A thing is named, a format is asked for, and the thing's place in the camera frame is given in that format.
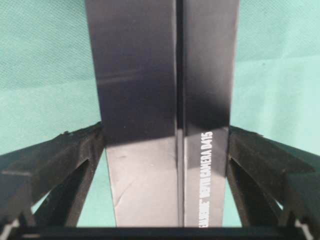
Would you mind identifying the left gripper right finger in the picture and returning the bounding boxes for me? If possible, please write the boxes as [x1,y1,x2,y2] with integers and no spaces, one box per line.
[227,126,320,228]

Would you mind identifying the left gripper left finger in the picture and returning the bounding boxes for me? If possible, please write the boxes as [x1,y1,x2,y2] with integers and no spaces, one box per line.
[0,123,105,227]

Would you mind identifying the black box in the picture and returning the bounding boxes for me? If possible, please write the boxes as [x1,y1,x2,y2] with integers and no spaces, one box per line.
[85,0,240,228]

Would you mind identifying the green table cloth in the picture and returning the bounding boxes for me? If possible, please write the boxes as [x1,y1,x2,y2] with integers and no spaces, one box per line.
[0,0,320,228]

